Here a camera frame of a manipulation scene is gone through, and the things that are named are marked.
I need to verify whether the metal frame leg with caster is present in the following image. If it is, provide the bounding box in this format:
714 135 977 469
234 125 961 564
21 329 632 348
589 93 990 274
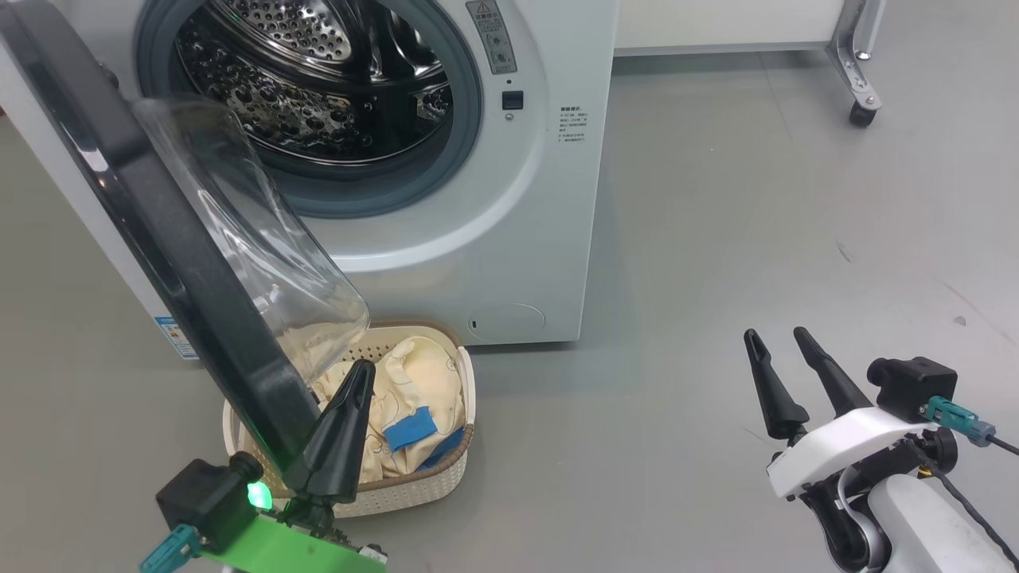
826 0 886 128

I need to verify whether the grey warning label sticker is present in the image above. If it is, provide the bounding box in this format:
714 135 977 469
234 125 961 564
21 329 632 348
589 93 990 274
466 0 518 76

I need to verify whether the teal plug on left camera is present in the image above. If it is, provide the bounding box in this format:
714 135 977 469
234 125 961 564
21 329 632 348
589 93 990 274
139 524 201 573

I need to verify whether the small printed text sticker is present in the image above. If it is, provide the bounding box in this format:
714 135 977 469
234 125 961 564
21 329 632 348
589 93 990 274
557 105 590 156

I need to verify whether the round drain filter cover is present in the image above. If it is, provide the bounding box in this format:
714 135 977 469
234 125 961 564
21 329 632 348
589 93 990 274
470 301 548 343

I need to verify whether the blue energy label sticker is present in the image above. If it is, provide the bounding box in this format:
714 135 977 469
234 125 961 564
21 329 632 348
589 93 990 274
154 316 200 361

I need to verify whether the black round glass washer door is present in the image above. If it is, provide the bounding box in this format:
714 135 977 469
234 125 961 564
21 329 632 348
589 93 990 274
0 0 372 478

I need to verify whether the cream perforated basket brown rim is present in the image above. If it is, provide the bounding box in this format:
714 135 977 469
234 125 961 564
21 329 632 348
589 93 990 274
221 322 477 518

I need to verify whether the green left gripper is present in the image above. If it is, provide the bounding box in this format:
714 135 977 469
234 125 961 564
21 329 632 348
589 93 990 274
199 358 388 573

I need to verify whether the cream garment with blue cuffs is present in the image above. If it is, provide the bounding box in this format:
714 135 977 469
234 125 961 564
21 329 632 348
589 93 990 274
358 336 469 483

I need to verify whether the white panel board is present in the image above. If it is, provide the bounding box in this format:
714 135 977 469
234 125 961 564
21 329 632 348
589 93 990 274
613 0 846 57

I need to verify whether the white front-load washing machine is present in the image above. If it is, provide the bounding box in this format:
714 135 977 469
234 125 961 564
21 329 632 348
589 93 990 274
0 0 620 363

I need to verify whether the grey rubber door gasket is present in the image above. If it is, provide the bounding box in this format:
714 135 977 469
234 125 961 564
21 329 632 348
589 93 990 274
134 0 484 220

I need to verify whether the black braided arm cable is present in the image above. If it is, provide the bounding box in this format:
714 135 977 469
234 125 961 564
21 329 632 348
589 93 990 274
908 442 1019 570

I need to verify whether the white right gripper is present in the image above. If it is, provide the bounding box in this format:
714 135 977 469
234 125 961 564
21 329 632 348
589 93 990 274
744 326 940 501

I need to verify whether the cream garment with outline prints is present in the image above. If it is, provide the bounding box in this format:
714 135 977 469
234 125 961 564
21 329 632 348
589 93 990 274
305 362 355 423

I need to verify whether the perforated steel washer drum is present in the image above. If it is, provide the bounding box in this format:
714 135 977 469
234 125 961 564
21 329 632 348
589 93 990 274
174 0 455 168

